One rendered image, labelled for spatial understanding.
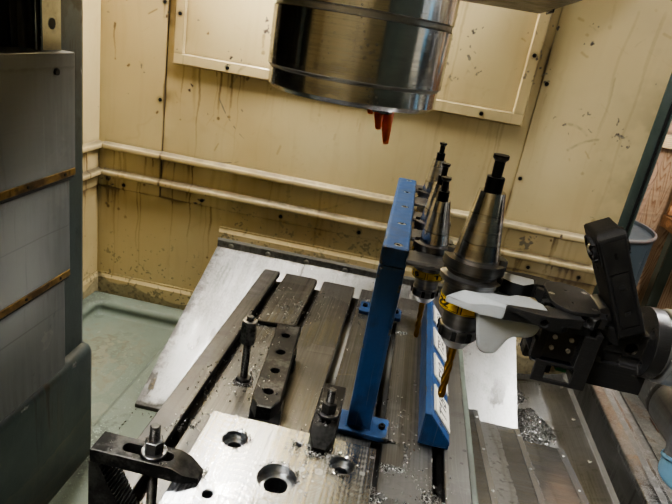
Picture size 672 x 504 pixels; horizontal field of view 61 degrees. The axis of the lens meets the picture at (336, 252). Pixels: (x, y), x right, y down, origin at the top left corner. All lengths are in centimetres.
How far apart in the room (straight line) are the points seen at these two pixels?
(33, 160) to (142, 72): 91
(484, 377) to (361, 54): 118
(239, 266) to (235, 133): 38
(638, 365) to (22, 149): 76
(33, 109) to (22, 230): 16
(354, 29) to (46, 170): 55
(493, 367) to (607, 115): 70
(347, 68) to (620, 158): 124
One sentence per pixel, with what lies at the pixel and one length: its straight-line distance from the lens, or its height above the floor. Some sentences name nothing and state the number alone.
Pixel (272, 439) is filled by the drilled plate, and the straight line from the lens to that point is 80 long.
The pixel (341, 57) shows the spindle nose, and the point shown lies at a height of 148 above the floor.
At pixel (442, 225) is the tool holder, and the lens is 87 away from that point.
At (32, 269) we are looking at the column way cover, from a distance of 93.
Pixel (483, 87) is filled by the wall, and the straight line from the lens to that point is 156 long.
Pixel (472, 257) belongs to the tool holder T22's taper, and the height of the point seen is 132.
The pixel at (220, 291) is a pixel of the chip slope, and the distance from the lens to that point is 163.
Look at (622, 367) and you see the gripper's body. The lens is 64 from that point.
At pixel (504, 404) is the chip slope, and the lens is 152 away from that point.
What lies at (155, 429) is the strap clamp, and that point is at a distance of 71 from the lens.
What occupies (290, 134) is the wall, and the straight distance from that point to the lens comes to 161.
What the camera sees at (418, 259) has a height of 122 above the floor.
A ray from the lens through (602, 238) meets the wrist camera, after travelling 57.
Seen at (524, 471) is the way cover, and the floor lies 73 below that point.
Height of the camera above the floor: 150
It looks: 21 degrees down
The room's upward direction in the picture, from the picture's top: 10 degrees clockwise
